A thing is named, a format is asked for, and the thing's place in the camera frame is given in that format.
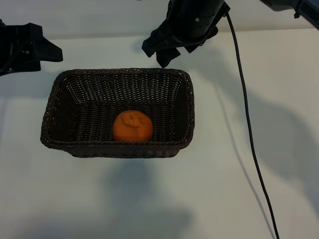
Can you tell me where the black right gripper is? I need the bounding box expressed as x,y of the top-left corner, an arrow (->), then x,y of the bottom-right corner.
142,0 -> 231,68

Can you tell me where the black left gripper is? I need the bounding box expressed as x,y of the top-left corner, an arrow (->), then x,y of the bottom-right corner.
0,18 -> 63,77

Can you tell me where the dark brown wicker basket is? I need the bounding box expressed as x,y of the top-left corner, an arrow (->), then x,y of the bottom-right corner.
39,67 -> 195,159

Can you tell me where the orange fruit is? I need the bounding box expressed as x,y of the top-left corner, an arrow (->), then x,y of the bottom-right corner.
112,110 -> 154,142

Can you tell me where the long black cable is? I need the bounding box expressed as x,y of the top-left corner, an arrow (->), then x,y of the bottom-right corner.
223,4 -> 282,239

